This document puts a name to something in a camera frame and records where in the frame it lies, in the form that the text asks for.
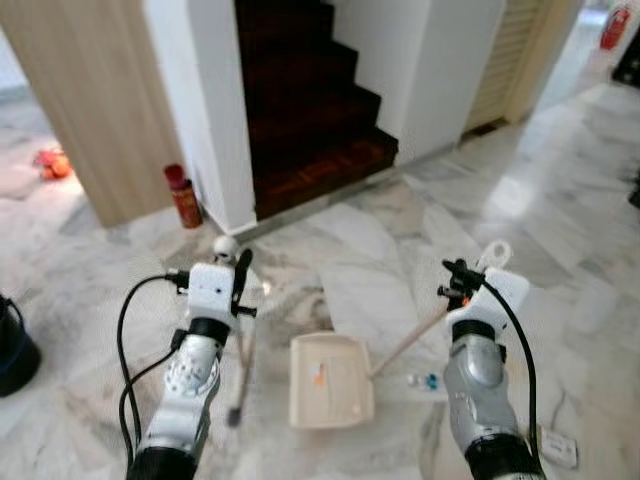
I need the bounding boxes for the red fire extinguisher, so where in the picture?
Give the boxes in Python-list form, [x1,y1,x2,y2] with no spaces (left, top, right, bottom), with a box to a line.
[599,4,634,52]

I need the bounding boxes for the small blue white wrapper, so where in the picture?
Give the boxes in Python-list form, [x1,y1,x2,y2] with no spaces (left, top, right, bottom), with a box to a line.
[404,371,442,394]

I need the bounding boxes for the white paper card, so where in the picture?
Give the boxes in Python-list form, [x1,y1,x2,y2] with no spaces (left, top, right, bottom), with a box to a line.
[539,427,580,470]

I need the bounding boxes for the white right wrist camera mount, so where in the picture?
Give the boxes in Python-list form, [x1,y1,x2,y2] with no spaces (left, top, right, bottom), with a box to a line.
[449,267,532,333]

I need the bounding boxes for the red spray can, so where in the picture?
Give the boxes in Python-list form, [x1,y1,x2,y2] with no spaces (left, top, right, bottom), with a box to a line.
[163,163,205,230]

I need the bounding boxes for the black plastic bucket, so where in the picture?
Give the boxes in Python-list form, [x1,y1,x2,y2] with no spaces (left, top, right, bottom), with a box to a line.
[0,292,44,399]

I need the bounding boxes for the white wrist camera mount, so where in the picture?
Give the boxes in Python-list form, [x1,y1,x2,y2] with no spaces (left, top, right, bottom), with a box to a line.
[186,261,247,323]
[449,267,532,333]

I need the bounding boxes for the light wood cabinet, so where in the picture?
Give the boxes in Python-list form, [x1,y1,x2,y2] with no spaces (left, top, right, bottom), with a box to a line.
[0,0,187,230]

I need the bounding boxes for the black furniture piece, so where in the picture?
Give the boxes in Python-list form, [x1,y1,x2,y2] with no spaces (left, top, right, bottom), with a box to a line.
[610,30,640,87]

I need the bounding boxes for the beige plastic dustpan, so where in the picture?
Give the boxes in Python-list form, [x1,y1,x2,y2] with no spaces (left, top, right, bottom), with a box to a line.
[288,239,514,432]

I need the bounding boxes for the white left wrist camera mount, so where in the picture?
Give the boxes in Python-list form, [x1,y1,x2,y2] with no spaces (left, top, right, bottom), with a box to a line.
[186,261,247,323]

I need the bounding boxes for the dark wooden staircase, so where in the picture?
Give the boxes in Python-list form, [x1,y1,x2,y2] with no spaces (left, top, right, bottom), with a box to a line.
[234,0,400,222]

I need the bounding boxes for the red orange toy bundle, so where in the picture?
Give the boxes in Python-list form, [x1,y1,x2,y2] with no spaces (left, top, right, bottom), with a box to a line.
[32,147,74,182]

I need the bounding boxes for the wooden hand broom black bristles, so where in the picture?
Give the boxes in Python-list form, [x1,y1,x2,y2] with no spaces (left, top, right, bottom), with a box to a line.
[212,236,264,430]

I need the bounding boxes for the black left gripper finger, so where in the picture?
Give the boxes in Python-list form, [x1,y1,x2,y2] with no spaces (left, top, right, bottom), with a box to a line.
[231,248,255,305]

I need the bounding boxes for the light wood louvred door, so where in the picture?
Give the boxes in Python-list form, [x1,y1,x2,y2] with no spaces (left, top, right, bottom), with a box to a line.
[464,0,587,137]

